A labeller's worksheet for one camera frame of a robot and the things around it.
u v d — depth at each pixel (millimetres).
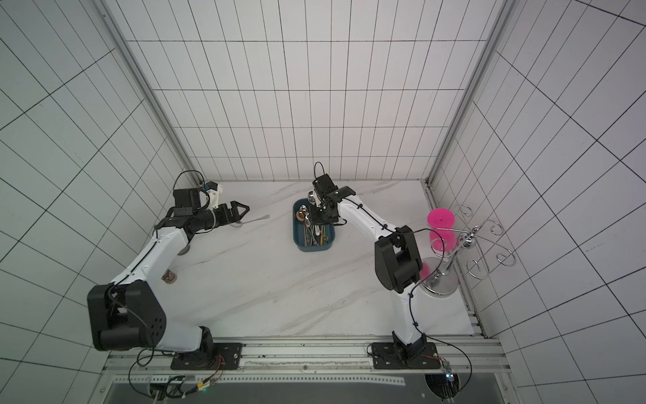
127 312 389
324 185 738
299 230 1001
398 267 518
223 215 744
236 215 760
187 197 660
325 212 692
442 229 723
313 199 877
